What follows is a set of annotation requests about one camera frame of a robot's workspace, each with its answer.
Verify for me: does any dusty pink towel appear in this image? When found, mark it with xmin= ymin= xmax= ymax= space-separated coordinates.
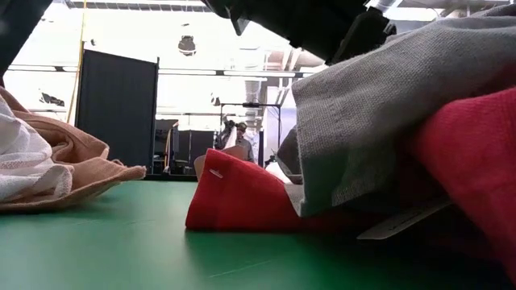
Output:
xmin=0 ymin=86 xmax=147 ymax=213

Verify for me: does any black cabinet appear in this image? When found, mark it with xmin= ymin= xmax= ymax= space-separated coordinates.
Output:
xmin=152 ymin=118 xmax=214 ymax=174

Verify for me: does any grey towel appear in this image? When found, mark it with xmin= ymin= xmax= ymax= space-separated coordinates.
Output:
xmin=277 ymin=3 xmax=516 ymax=218

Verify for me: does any ceiling dome camera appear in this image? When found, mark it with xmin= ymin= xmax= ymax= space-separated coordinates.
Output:
xmin=177 ymin=35 xmax=198 ymax=56

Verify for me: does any person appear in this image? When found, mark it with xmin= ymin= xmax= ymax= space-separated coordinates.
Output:
xmin=217 ymin=116 xmax=256 ymax=164

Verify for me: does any black partition panel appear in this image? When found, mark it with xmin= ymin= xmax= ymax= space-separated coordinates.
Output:
xmin=74 ymin=48 xmax=160 ymax=168

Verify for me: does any white plaid towel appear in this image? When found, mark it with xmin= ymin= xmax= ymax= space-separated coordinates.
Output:
xmin=0 ymin=94 xmax=74 ymax=202

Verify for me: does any green table mat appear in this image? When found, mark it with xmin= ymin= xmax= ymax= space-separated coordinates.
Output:
xmin=0 ymin=180 xmax=516 ymax=290

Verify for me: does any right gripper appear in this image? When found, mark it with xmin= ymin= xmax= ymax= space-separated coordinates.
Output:
xmin=201 ymin=0 xmax=398 ymax=65

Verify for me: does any red towel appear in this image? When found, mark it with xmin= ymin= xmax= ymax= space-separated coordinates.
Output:
xmin=185 ymin=147 xmax=404 ymax=234
xmin=402 ymin=86 xmax=516 ymax=283

